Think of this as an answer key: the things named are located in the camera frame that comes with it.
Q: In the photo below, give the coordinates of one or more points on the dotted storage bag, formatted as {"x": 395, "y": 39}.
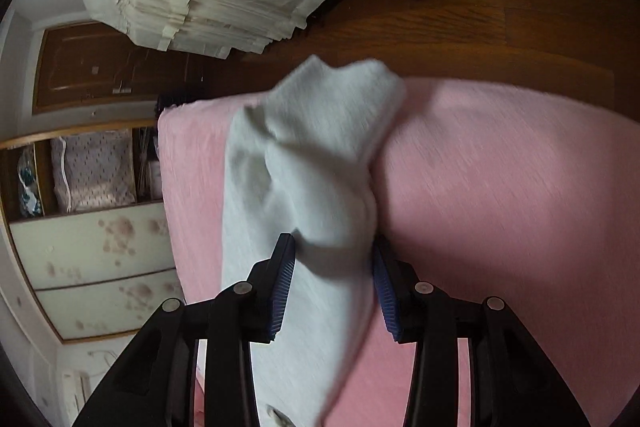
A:
{"x": 92, "y": 172}

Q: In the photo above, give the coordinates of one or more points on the wardrobe with floral sliding doors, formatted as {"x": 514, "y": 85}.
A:
{"x": 90, "y": 252}

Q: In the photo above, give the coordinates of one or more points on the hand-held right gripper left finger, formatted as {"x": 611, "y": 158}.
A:
{"x": 281, "y": 287}

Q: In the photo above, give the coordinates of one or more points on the blue patterned bag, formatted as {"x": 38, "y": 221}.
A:
{"x": 29, "y": 187}

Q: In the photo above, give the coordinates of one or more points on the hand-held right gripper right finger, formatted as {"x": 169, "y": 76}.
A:
{"x": 385, "y": 292}

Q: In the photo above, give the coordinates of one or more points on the pink bed sheet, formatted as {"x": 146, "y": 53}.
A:
{"x": 500, "y": 187}

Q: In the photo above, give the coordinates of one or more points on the brown wooden door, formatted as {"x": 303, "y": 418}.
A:
{"x": 75, "y": 62}

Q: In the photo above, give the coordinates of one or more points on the light grey sweater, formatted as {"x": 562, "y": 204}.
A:
{"x": 310, "y": 167}

